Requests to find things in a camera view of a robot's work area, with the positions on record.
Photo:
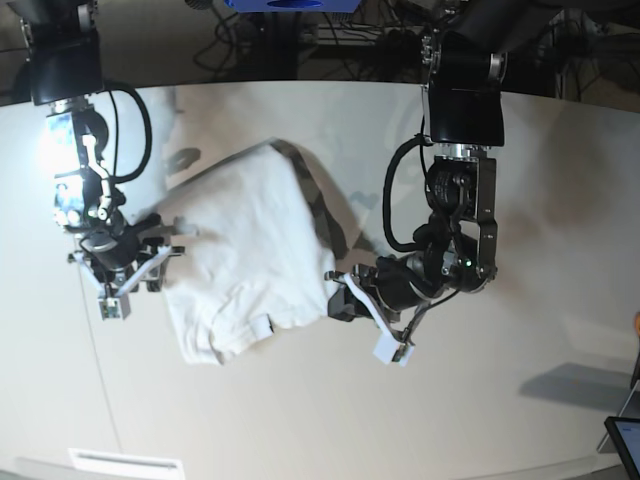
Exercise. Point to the tablet with dark frame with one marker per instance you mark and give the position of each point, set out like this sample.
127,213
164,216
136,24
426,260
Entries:
624,432

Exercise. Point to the blue box overhead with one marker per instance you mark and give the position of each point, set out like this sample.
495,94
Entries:
331,6

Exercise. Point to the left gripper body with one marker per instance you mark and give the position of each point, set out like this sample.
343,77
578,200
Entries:
398,284

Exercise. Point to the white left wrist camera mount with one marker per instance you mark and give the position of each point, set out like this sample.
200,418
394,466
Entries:
393,346

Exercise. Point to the white T-shirt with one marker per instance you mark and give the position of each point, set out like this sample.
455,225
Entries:
260,231

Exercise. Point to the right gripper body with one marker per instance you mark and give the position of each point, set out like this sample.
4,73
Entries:
112,255

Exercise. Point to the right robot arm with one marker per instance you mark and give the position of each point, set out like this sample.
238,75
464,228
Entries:
64,66

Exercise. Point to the white paper label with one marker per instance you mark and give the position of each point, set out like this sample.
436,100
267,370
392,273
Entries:
130,466

